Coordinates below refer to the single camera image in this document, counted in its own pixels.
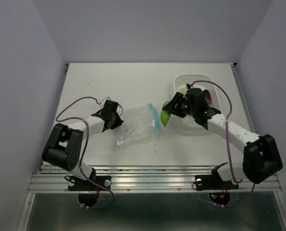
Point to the fake green pepper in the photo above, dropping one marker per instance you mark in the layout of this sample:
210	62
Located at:
165	116

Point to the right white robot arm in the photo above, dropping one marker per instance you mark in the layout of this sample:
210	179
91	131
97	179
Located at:
261	158

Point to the fake green lettuce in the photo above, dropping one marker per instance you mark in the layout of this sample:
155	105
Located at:
195	98

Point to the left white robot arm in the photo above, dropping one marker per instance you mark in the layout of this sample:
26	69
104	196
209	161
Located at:
67	145

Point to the clear zip top bag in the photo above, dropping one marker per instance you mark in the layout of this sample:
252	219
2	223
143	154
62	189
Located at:
141	125

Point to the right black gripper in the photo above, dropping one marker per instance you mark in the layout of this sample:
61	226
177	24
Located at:
170	107

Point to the white perforated basket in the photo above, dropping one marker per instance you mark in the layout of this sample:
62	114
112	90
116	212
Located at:
180	82

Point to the aluminium mounting rail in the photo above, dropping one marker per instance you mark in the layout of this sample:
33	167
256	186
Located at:
125	179

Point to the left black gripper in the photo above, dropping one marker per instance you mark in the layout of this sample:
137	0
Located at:
118	123

